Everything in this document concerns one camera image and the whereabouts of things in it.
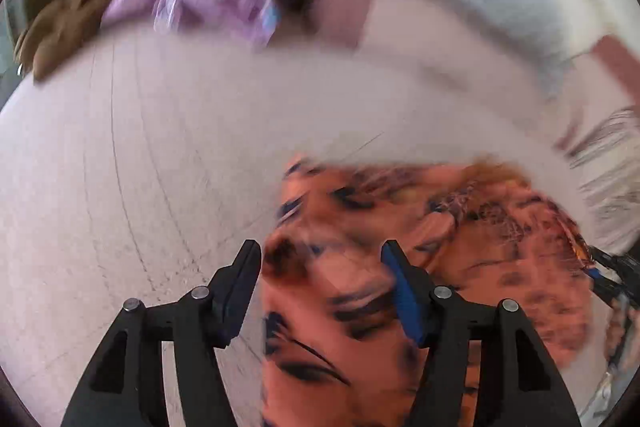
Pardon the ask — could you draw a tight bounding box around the pale pink bordered bed sheet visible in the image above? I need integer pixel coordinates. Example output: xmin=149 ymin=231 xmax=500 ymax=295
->
xmin=280 ymin=0 xmax=640 ymax=148

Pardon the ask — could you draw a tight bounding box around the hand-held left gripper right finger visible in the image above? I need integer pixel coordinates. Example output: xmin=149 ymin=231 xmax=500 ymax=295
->
xmin=380 ymin=239 xmax=583 ymax=427

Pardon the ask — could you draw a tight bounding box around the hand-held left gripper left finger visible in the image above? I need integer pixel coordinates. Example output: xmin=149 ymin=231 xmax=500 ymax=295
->
xmin=60 ymin=239 xmax=263 ymax=427

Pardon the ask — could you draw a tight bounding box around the grey striped cloth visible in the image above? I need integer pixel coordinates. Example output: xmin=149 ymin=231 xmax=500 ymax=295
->
xmin=565 ymin=107 xmax=640 ymax=253

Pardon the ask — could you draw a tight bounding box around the orange leopard print garment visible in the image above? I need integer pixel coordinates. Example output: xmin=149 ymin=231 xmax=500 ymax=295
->
xmin=260 ymin=154 xmax=608 ymax=427

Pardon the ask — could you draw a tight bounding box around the white quilted mattress pad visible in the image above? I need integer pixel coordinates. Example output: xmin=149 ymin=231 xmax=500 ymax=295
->
xmin=0 ymin=24 xmax=616 ymax=427

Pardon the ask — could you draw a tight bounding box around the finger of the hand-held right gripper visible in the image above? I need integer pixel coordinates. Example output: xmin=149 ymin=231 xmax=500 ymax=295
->
xmin=580 ymin=244 xmax=640 ymax=310

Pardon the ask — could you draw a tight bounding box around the brown cloth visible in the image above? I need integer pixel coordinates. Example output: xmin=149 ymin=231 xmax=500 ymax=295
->
xmin=15 ymin=0 xmax=236 ymax=82

